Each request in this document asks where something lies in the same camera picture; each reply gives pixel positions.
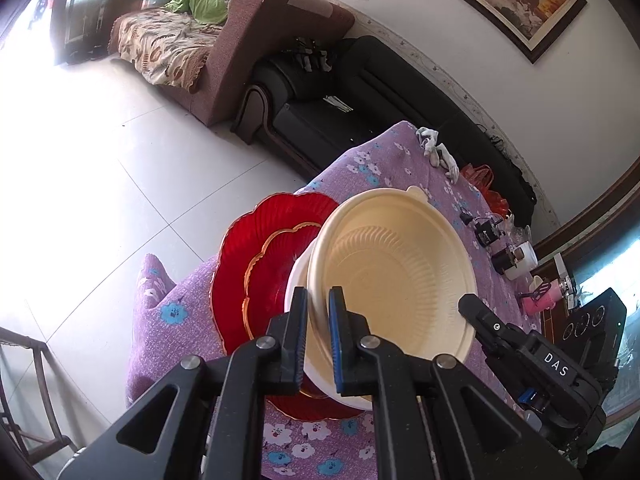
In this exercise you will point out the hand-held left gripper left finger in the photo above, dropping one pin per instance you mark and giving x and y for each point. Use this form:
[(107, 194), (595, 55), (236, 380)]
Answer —
[(301, 340)]

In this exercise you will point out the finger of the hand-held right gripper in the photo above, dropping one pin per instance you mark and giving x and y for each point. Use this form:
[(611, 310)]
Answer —
[(487, 325)]

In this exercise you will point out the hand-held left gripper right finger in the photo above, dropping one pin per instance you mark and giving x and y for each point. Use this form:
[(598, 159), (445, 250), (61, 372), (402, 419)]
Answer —
[(334, 340)]

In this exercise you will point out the white bowl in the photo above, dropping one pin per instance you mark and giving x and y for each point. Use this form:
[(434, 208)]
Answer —
[(297, 280)]

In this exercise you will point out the cream ribbed bowl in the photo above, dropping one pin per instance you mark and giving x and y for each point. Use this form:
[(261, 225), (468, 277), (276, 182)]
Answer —
[(400, 270)]

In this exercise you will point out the black slotted spatula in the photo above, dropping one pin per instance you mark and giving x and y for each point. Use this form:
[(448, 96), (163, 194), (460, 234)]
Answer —
[(536, 291)]

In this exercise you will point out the pink cup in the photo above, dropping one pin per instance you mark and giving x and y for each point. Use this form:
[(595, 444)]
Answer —
[(545, 302)]

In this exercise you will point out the dark labelled jar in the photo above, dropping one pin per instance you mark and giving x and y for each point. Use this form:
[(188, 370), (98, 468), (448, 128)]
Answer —
[(502, 261)]

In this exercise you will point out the small red gold-rimmed plate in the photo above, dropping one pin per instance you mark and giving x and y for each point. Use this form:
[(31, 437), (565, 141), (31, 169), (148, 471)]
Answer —
[(270, 275)]

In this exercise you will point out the white plastic jar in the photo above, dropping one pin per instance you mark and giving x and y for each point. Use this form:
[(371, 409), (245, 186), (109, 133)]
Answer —
[(527, 262)]

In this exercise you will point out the small black device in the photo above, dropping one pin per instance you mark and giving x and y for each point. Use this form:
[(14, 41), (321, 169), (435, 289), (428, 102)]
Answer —
[(484, 232)]

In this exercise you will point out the clear glass cup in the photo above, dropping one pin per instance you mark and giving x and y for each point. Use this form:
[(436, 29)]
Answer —
[(521, 232)]

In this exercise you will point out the large red glass plate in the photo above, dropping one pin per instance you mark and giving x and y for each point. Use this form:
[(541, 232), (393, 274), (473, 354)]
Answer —
[(235, 260)]

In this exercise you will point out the purple floral tablecloth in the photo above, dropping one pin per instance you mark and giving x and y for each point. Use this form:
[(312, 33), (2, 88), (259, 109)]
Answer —
[(165, 310)]

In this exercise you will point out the red plastic bag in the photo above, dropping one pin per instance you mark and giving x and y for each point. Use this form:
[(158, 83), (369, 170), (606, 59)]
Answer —
[(480, 177)]

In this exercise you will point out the white work gloves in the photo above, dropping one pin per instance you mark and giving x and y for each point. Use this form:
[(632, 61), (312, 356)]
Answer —
[(442, 155)]

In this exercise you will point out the black leather sofa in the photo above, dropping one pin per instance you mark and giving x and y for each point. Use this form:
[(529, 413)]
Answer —
[(310, 120)]

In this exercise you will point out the wooden chair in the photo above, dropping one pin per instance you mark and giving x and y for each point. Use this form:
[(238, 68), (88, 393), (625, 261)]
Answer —
[(35, 345)]

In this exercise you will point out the small dark gadgets pile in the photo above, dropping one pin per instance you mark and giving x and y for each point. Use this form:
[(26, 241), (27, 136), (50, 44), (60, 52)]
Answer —
[(312, 55)]

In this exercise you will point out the brown fabric sofa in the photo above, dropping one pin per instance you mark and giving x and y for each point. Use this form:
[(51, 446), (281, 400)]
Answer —
[(250, 35)]

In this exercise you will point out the patterned beige blanket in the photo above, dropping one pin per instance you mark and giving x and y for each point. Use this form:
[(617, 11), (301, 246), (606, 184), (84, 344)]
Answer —
[(165, 45)]

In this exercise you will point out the green pillow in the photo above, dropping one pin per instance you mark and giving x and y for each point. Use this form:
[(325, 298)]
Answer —
[(205, 2)]

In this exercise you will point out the wooden glass door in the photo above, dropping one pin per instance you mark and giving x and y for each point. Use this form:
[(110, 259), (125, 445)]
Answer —
[(82, 10)]

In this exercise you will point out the dark wooden frame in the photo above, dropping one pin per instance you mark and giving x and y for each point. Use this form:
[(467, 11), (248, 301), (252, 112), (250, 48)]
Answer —
[(600, 210)]

